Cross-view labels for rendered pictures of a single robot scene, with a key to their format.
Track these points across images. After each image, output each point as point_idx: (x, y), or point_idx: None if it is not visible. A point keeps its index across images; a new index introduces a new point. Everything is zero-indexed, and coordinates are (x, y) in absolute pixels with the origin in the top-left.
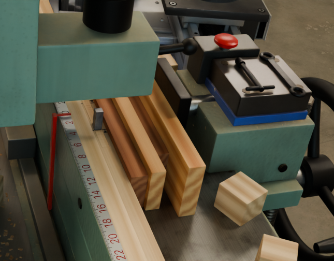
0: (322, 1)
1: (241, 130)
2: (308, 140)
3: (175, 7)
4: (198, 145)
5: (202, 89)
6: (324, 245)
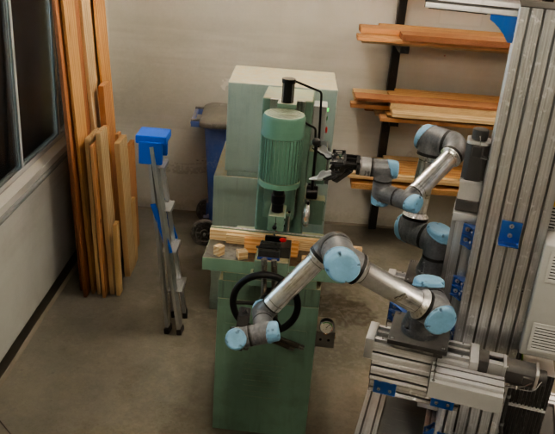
0: None
1: (257, 249)
2: (254, 265)
3: (395, 313)
4: None
5: None
6: (249, 325)
